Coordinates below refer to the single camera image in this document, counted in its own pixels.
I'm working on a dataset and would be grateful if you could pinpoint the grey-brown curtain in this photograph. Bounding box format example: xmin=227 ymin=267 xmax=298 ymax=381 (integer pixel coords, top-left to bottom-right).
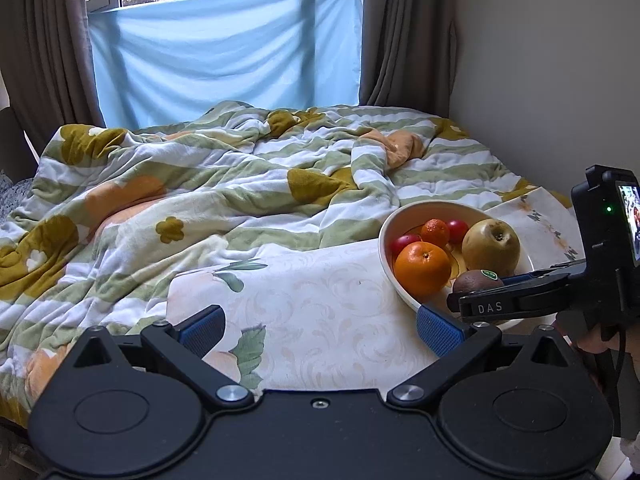
xmin=0 ymin=0 xmax=107 ymax=135
xmin=358 ymin=0 xmax=459 ymax=119

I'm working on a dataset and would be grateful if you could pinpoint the brown kiwi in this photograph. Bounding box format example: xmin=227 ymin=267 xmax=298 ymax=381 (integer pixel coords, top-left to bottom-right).
xmin=452 ymin=269 xmax=505 ymax=295

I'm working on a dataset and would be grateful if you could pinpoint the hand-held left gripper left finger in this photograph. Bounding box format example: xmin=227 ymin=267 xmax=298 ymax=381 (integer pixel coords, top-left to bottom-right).
xmin=64 ymin=304 xmax=256 ymax=409

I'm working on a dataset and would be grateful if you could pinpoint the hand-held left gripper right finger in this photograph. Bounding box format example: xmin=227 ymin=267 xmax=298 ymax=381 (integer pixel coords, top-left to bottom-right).
xmin=386 ymin=304 xmax=583 ymax=409

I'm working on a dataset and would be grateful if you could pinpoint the cream bowl with yellow inside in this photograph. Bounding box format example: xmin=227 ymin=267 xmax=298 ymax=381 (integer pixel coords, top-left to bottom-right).
xmin=378 ymin=200 xmax=541 ymax=332

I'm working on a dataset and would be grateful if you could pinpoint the person's right hand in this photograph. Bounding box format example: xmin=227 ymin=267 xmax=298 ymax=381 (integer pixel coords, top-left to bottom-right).
xmin=575 ymin=325 xmax=625 ymax=357

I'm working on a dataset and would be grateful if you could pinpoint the grey patterned bed sheet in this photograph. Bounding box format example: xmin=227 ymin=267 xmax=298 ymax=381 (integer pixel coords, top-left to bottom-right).
xmin=0 ymin=169 xmax=37 ymax=223

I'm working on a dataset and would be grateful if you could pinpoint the yellow pear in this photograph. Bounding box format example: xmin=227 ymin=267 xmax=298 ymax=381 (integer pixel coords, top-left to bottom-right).
xmin=461 ymin=217 xmax=522 ymax=279

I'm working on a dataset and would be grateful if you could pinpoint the large orange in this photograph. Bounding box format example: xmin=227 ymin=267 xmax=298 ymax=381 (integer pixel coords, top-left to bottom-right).
xmin=393 ymin=241 xmax=452 ymax=298

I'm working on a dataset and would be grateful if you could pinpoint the striped floral blanket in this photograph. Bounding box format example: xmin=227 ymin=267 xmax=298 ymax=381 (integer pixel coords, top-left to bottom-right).
xmin=0 ymin=101 xmax=574 ymax=427

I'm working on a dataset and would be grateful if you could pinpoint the light blue window cloth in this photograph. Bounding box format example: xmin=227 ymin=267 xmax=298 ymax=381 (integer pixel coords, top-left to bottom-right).
xmin=87 ymin=0 xmax=365 ymax=129

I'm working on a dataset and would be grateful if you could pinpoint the small tangerine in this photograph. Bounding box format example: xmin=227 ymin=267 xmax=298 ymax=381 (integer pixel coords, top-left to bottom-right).
xmin=420 ymin=218 xmax=451 ymax=248

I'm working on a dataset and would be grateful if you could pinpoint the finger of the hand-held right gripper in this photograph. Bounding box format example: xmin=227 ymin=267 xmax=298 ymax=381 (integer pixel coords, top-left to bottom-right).
xmin=446 ymin=271 xmax=589 ymax=324
xmin=500 ymin=258 xmax=587 ymax=287

